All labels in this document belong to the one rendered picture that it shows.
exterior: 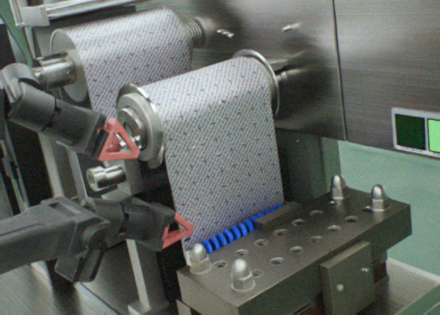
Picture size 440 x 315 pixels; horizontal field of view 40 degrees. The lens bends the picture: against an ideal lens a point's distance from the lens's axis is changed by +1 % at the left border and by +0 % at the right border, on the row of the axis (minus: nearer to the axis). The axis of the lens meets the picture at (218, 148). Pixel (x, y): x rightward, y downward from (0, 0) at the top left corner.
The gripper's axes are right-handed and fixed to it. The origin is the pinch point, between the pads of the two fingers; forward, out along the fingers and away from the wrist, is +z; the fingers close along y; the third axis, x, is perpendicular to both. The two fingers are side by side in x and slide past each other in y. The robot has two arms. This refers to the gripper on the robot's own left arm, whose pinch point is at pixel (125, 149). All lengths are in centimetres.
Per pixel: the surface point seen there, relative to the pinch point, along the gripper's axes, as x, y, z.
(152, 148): 1.8, 2.4, 3.2
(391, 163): 68, -153, 274
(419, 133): 19.8, 29.3, 30.9
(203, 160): 3.4, 3.8, 12.5
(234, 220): -3.9, 3.8, 24.3
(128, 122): 4.3, -2.3, -0.1
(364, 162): 64, -169, 269
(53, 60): 10.8, -25.3, -7.1
